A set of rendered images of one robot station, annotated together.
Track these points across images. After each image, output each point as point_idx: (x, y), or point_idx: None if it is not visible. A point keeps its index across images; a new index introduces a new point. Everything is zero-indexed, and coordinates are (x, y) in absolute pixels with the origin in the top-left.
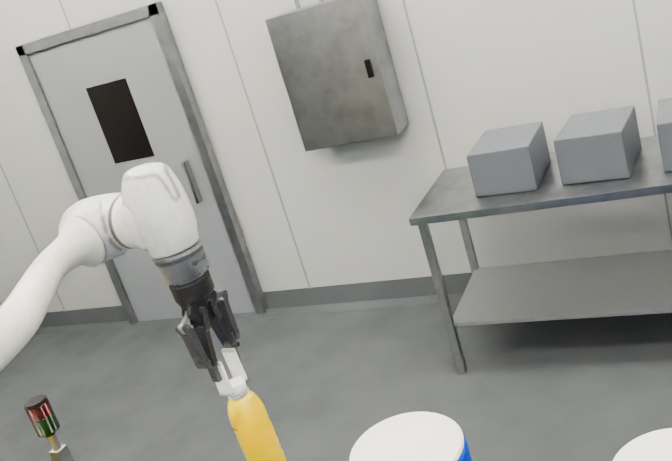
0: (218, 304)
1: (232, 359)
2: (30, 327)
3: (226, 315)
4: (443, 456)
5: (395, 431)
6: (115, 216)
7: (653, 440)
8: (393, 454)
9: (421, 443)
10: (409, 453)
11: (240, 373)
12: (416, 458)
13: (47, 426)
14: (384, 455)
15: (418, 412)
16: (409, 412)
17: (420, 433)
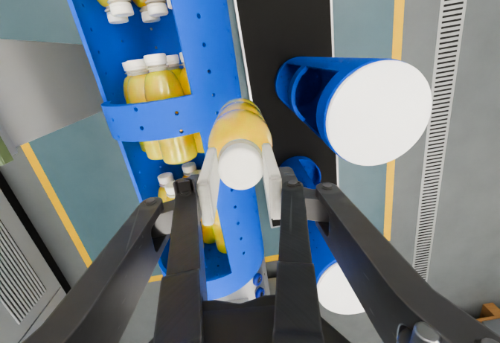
0: (396, 318)
1: (267, 190)
2: None
3: (354, 281)
4: (367, 155)
5: (402, 97)
6: None
7: None
8: (368, 111)
9: (383, 130)
10: (370, 125)
11: (264, 177)
12: (364, 135)
13: None
14: (367, 103)
15: (430, 106)
16: (431, 97)
17: (397, 123)
